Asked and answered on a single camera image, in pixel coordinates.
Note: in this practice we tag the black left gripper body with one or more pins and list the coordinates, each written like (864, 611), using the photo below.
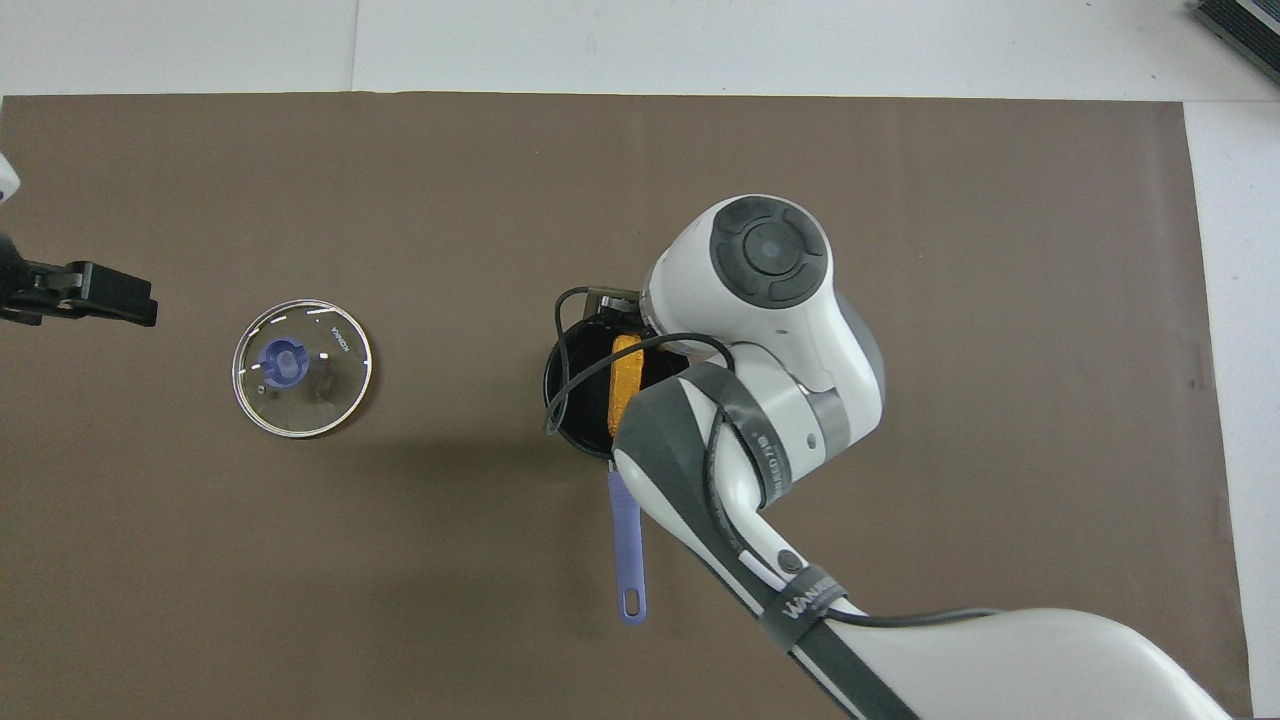
(10, 280)

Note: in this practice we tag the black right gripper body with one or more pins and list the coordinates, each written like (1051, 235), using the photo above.
(612, 302)

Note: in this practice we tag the yellow corn cob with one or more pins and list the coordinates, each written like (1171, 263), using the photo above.
(626, 385)

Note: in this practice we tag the glass lid with blue knob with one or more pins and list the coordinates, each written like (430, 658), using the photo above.
(300, 368)

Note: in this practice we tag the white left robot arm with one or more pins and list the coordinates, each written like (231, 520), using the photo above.
(6, 180)

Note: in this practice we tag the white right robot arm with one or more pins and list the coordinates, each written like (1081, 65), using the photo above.
(790, 330)

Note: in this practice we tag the brown table mat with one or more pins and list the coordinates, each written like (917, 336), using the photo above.
(400, 580)

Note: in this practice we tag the dark ribbed box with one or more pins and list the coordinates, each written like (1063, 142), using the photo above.
(1245, 30)

